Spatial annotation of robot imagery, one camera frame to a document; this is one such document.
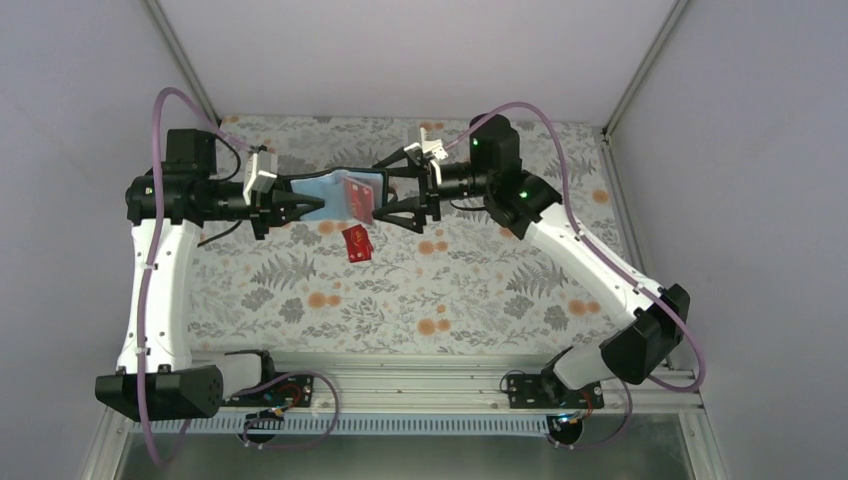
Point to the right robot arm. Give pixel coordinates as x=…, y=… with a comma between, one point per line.
x=649, y=318

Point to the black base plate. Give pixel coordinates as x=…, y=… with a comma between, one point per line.
x=286, y=390
x=533, y=391

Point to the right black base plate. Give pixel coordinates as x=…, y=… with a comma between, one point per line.
x=533, y=391

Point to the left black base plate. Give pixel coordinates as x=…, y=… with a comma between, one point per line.
x=286, y=390

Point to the dark red card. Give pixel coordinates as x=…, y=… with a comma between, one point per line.
x=359, y=250

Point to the aluminium rail frame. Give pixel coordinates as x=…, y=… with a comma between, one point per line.
x=456, y=384

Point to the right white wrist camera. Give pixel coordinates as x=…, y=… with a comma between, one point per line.
x=418, y=138

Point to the black leather card holder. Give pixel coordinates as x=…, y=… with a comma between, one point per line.
x=328, y=185

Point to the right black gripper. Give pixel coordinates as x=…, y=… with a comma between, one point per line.
x=426, y=195

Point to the red VIP card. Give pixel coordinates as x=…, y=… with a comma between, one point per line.
x=356, y=237

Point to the floral patterned table mat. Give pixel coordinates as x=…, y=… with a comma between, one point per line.
x=464, y=286

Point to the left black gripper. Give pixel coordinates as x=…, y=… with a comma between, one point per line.
x=263, y=210

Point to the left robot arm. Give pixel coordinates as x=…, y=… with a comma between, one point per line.
x=155, y=378

